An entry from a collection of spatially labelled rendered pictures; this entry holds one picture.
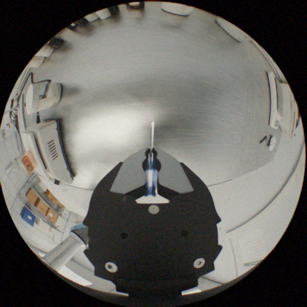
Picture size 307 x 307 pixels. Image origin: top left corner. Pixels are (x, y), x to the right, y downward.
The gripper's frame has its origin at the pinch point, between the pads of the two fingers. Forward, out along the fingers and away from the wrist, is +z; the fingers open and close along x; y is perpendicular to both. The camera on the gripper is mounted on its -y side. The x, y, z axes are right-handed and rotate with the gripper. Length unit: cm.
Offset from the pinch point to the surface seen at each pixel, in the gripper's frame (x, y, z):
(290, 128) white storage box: 71, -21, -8
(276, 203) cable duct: 109, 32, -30
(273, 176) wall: 113, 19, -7
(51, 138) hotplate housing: -21.9, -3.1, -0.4
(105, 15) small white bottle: -10.6, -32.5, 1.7
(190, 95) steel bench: 6.3, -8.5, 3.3
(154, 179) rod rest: 0.9, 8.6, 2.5
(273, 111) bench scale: 47, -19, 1
